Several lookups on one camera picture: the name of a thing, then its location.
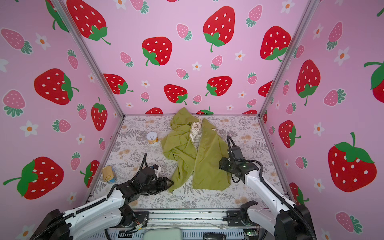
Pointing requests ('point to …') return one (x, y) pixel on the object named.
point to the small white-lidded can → (152, 137)
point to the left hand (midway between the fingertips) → (171, 184)
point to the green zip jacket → (194, 144)
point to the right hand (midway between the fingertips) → (222, 163)
